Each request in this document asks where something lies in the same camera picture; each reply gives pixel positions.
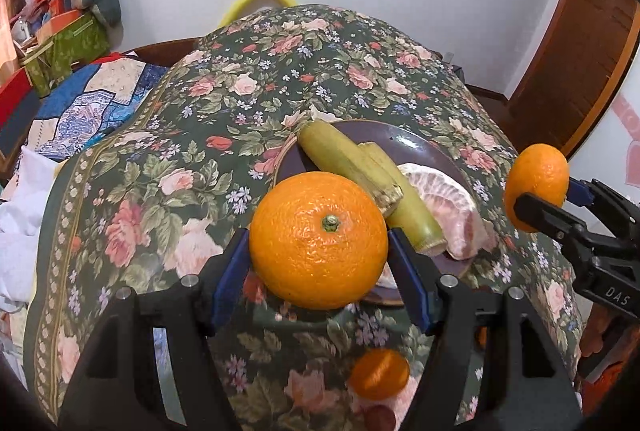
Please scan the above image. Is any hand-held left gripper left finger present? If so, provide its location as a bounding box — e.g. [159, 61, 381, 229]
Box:
[59, 228, 251, 431]

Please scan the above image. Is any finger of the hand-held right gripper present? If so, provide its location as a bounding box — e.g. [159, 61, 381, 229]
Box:
[566, 177, 640, 224]
[513, 192, 593, 257]

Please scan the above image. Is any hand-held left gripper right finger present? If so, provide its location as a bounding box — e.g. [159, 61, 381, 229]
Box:
[386, 228, 584, 431]

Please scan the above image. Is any large orange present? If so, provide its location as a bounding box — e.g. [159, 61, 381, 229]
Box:
[503, 143, 571, 233]
[249, 171, 389, 310]

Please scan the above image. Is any peeled pomelo segment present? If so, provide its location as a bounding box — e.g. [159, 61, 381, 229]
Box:
[397, 162, 494, 261]

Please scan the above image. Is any dark purple plate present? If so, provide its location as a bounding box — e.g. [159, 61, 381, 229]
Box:
[272, 120, 482, 308]

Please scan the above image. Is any small tangerine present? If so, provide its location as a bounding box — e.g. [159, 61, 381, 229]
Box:
[347, 348, 411, 401]

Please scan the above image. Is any wooden door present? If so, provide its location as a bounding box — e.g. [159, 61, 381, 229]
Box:
[502, 0, 640, 162]

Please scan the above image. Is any floral tablecloth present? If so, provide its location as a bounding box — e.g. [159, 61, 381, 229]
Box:
[22, 3, 587, 431]

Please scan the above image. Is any white cloth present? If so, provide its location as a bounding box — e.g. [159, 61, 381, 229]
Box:
[0, 146, 60, 312]

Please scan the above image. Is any blue patchwork quilt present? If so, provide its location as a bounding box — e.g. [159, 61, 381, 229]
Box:
[22, 56, 171, 162]

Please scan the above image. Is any red box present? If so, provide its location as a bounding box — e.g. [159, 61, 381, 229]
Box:
[0, 71, 40, 126]

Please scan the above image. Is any orange box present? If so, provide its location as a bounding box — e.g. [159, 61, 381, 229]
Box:
[37, 8, 86, 39]

